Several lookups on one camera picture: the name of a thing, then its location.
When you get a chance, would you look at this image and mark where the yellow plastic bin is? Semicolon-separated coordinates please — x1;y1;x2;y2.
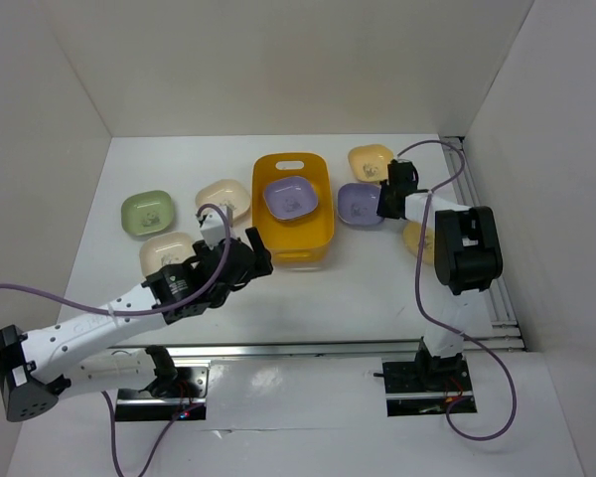
251;152;335;265

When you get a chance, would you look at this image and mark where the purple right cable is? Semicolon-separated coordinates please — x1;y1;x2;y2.
395;138;518;442

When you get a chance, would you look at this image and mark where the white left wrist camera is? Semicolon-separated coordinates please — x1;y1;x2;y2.
199;209;231;247

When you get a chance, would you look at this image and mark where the cream panda plate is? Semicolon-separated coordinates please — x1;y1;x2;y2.
139;232;194;277
195;179;251;223

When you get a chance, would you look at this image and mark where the aluminium rail front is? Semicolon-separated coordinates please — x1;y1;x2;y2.
57;337;522;363

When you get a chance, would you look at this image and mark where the aluminium rail right side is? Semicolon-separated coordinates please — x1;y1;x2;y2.
440;136;525;351

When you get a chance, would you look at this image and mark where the yellow panda plate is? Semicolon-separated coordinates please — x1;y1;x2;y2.
402;222;435;265
348;144;393;183

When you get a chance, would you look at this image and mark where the aluminium rail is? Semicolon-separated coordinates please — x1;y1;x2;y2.
440;136;525;351
57;337;522;363

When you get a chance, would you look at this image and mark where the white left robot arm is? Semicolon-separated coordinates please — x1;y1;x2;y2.
0;228;273;422

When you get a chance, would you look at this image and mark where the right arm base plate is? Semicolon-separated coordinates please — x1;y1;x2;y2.
372;362;477;417

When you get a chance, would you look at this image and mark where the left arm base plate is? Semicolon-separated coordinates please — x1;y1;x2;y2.
114;364;210;422

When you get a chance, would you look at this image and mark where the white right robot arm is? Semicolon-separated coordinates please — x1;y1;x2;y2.
377;160;503;392

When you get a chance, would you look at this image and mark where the green panda plate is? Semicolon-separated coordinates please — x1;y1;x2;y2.
120;190;176;238

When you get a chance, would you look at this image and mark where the purple panda plate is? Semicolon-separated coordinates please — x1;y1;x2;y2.
263;176;319;222
337;183;383;228

